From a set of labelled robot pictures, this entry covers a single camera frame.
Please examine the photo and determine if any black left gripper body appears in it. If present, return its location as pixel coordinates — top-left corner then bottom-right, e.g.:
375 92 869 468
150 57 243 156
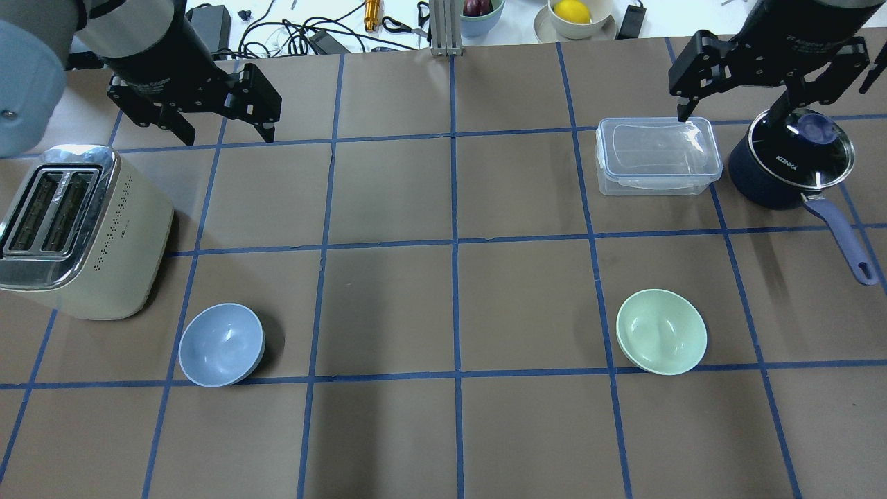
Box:
107 14 265 130

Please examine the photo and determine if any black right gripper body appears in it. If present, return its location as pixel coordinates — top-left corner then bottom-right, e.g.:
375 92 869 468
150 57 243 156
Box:
669 30 869 98

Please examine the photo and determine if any green bowl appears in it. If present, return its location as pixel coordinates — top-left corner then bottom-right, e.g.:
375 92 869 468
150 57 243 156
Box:
615 288 708 376

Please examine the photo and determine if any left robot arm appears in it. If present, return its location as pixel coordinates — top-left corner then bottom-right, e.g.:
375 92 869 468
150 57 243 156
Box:
1 1 282 157

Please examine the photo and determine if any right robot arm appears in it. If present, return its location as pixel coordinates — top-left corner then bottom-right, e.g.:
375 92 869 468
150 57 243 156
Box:
668 1 885 130

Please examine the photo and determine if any beige bowl with lemon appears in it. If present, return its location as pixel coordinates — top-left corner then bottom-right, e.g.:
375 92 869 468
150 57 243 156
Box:
534 1 617 42

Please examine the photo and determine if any bowl with red fruit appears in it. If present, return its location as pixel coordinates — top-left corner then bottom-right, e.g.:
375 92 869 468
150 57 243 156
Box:
460 0 506 38

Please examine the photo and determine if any blue bowl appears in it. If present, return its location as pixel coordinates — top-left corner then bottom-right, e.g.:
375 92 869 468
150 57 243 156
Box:
178 303 266 388

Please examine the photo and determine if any black power adapter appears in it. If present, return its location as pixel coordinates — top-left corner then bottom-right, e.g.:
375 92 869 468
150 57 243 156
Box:
186 4 231 54

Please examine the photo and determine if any clear plastic food container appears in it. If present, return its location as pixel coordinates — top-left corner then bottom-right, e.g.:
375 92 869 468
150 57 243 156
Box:
595 116 723 196

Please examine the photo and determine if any dark blue saucepan with lid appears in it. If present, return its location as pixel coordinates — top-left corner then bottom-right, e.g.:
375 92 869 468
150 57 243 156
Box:
728 110 879 286

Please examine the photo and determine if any small black adapter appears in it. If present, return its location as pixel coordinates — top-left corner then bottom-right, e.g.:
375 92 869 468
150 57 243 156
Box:
615 3 647 39

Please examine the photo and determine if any cream and chrome toaster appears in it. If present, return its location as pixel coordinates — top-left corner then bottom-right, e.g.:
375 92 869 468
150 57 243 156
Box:
1 144 175 320

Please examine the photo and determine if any black cable bundle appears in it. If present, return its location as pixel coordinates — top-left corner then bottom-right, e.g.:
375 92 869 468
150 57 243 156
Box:
236 0 430 59

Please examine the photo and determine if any aluminium profile post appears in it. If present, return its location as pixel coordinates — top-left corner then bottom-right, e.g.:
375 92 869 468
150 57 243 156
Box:
428 0 464 57

